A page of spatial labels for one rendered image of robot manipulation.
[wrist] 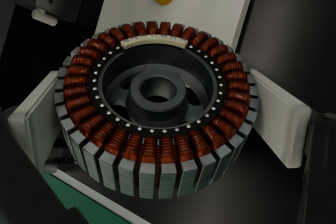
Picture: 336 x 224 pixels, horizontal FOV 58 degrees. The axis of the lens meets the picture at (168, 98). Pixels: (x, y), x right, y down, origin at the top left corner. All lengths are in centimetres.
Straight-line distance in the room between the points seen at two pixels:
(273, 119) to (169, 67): 8
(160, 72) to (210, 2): 10
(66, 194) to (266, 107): 27
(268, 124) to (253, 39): 10
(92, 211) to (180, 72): 21
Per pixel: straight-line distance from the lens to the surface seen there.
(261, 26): 26
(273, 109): 16
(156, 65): 20
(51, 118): 16
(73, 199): 38
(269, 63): 25
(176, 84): 18
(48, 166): 35
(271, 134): 16
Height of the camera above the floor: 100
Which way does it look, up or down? 59 degrees down
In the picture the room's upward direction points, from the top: 76 degrees counter-clockwise
